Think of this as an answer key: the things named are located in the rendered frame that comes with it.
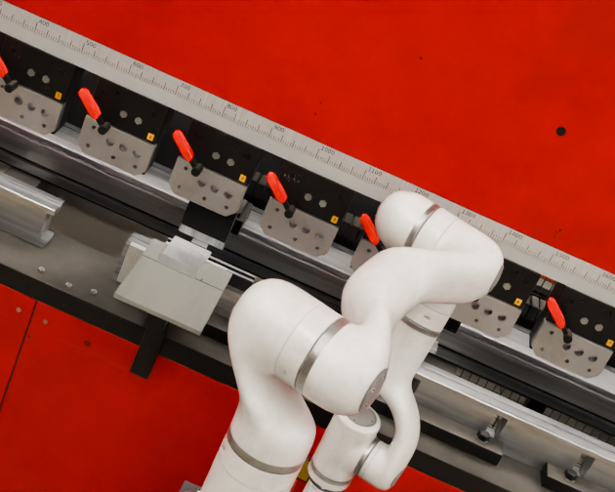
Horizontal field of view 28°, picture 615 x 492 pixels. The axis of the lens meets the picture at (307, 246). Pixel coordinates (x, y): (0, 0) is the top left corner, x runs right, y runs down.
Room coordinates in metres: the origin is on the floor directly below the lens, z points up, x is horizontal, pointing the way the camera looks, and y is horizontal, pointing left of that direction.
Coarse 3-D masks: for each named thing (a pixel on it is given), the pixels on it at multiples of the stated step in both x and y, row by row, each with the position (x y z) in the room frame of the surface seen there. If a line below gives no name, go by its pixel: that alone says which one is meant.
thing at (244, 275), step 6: (168, 240) 2.26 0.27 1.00; (210, 258) 2.27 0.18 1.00; (222, 264) 2.27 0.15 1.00; (228, 264) 2.27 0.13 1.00; (228, 270) 2.25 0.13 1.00; (234, 270) 2.27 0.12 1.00; (240, 270) 2.27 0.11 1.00; (234, 276) 2.24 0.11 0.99; (240, 276) 2.24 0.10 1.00; (246, 276) 2.27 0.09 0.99; (252, 276) 2.27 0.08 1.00; (228, 282) 2.24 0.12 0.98; (234, 282) 2.24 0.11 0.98; (240, 282) 2.24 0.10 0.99; (246, 282) 2.24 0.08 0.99; (252, 282) 2.24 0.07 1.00; (240, 288) 2.24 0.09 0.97; (246, 288) 2.24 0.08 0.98
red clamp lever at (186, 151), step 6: (174, 132) 2.18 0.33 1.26; (180, 132) 2.19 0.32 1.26; (174, 138) 2.18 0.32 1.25; (180, 138) 2.18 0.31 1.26; (180, 144) 2.18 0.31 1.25; (186, 144) 2.18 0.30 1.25; (180, 150) 2.18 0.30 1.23; (186, 150) 2.18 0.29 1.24; (186, 156) 2.18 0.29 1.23; (192, 156) 2.19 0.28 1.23; (192, 162) 2.18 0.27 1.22; (192, 168) 2.18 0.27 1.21; (198, 168) 2.18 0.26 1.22; (192, 174) 2.17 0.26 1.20; (198, 174) 2.17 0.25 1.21
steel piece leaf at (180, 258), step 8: (168, 248) 2.22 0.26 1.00; (176, 248) 2.24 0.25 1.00; (184, 248) 2.25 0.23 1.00; (160, 256) 2.16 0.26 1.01; (168, 256) 2.16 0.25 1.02; (176, 256) 2.21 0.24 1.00; (184, 256) 2.22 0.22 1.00; (192, 256) 2.23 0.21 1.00; (200, 256) 2.25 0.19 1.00; (168, 264) 2.16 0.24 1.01; (176, 264) 2.16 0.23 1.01; (184, 264) 2.16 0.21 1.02; (192, 264) 2.20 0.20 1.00; (200, 264) 2.22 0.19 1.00; (184, 272) 2.16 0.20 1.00; (192, 272) 2.16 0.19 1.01
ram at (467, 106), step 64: (64, 0) 2.22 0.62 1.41; (128, 0) 2.22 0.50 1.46; (192, 0) 2.22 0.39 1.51; (256, 0) 2.22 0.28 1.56; (320, 0) 2.22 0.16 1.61; (384, 0) 2.22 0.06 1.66; (448, 0) 2.22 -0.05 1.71; (512, 0) 2.22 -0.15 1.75; (576, 0) 2.22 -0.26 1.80; (192, 64) 2.22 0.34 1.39; (256, 64) 2.22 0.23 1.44; (320, 64) 2.22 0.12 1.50; (384, 64) 2.22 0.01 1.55; (448, 64) 2.22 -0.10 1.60; (512, 64) 2.22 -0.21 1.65; (576, 64) 2.22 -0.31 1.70; (320, 128) 2.22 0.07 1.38; (384, 128) 2.22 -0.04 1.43; (448, 128) 2.22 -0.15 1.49; (512, 128) 2.22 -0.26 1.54; (576, 128) 2.22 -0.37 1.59; (384, 192) 2.22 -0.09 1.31; (448, 192) 2.22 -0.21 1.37; (512, 192) 2.22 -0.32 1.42; (576, 192) 2.22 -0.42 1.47; (512, 256) 2.22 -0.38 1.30; (576, 256) 2.22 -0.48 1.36
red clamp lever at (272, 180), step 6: (270, 174) 2.18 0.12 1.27; (270, 180) 2.18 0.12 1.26; (276, 180) 2.19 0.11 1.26; (270, 186) 2.18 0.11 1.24; (276, 186) 2.18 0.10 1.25; (282, 186) 2.20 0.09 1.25; (276, 192) 2.18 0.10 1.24; (282, 192) 2.18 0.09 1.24; (276, 198) 2.18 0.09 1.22; (282, 198) 2.18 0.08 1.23; (288, 204) 2.19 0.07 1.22; (288, 210) 2.18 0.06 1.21; (294, 210) 2.19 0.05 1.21; (288, 216) 2.18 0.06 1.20
